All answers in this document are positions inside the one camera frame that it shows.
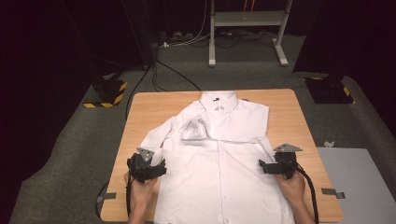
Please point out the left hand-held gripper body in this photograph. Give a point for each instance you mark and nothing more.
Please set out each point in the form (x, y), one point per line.
(141, 168)

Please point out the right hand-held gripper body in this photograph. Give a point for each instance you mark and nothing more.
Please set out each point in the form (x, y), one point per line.
(286, 163)

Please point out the white button-up dress shirt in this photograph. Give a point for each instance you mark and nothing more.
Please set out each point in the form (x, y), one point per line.
(218, 174)

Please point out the person's left hand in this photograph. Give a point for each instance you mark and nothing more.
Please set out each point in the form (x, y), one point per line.
(141, 194)

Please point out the person's right hand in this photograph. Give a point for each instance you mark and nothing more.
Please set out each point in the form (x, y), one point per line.
(292, 189)

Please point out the grey tape piece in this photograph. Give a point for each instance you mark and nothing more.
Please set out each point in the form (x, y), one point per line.
(333, 193)
(107, 196)

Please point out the crumpled white paper scrap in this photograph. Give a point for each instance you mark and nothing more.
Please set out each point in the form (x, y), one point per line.
(328, 144)

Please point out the grey flat board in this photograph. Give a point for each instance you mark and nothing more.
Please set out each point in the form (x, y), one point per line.
(358, 186)

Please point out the black base with yellow stripes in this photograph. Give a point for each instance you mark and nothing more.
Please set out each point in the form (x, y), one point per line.
(330, 91)
(107, 91)

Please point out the power strip with plugs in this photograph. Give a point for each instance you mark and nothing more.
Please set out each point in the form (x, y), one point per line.
(174, 36)

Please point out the white metal stand frame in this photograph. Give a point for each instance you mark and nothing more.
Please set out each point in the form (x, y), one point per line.
(249, 18)

